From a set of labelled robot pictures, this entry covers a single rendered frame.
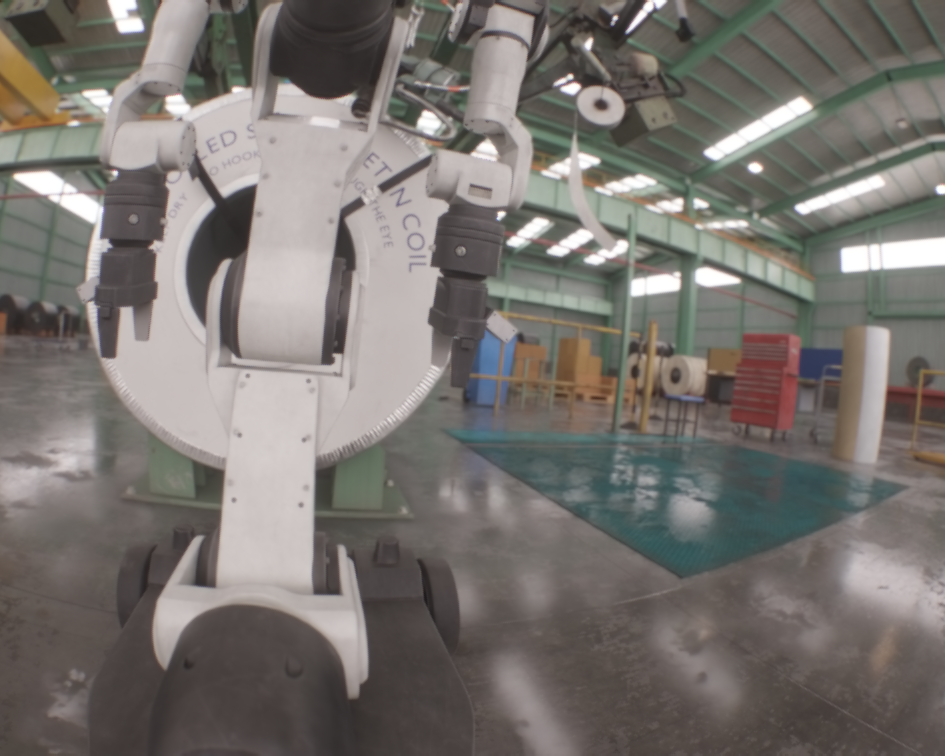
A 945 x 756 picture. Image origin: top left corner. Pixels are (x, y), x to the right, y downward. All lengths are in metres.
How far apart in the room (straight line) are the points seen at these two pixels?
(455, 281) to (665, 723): 0.78
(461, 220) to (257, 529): 0.42
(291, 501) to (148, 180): 0.41
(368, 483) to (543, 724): 1.03
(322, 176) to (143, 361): 0.96
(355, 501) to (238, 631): 1.23
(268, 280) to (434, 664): 0.52
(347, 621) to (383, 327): 0.99
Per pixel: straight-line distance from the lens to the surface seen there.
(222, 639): 0.35
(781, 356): 5.52
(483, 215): 0.56
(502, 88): 0.61
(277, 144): 0.56
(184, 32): 0.65
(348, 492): 1.54
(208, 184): 1.37
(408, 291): 1.30
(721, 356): 11.10
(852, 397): 4.86
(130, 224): 0.58
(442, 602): 0.77
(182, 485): 1.61
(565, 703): 0.84
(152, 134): 0.60
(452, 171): 0.56
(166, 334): 1.35
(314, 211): 0.54
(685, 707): 0.90
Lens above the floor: 0.56
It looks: 2 degrees down
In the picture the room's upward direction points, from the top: 6 degrees clockwise
